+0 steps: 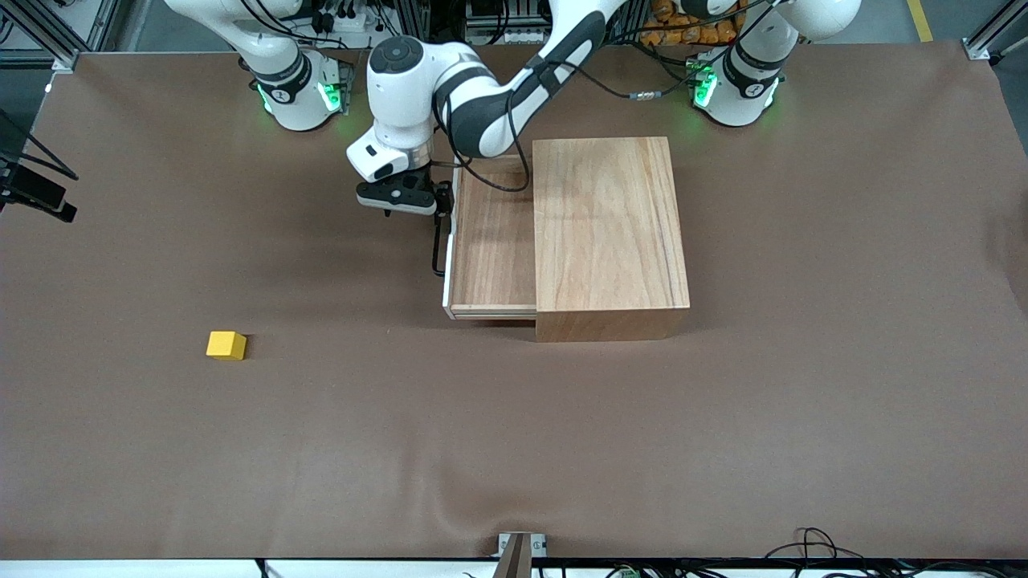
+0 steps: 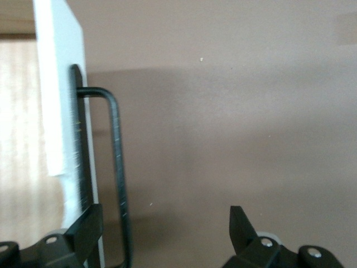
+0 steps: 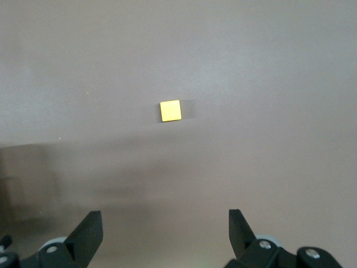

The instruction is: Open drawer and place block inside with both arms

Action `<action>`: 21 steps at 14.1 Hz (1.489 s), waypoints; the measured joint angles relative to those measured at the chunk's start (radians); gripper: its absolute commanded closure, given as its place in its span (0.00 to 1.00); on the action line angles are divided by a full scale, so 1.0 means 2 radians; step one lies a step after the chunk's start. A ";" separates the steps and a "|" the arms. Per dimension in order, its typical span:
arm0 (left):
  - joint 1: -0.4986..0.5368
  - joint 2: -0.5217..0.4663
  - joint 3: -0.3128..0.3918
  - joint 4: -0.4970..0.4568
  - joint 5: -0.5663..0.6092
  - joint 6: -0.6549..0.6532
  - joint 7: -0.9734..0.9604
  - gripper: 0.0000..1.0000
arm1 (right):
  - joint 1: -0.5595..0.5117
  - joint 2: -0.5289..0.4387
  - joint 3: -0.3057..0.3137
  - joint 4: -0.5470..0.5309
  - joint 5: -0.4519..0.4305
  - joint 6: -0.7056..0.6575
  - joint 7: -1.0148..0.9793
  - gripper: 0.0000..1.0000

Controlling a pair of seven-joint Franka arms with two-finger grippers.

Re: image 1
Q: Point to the brown table cover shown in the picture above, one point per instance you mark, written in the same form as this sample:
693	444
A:
482	441

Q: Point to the white power strip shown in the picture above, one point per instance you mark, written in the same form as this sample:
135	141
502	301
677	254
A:
345	20

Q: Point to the pile of orange packets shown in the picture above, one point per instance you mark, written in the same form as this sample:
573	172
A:
699	34

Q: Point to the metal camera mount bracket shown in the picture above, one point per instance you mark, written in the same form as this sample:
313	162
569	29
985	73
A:
520	550

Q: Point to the grey power strip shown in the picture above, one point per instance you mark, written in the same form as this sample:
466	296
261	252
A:
514	35

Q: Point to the yellow wooden block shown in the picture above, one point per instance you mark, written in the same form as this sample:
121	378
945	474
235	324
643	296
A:
225	343

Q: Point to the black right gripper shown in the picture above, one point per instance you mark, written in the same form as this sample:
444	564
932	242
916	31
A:
37	188

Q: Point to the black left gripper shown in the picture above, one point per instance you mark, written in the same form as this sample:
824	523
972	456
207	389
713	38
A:
441	198

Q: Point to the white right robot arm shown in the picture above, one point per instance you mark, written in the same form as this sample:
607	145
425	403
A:
289	96

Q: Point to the aluminium frame bar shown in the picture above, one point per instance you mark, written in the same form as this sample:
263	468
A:
992	36
48	40

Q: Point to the wooden cabinet box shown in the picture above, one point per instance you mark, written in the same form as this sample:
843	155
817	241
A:
610	233

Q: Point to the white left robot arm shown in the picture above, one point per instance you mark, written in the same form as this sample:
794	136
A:
401	88

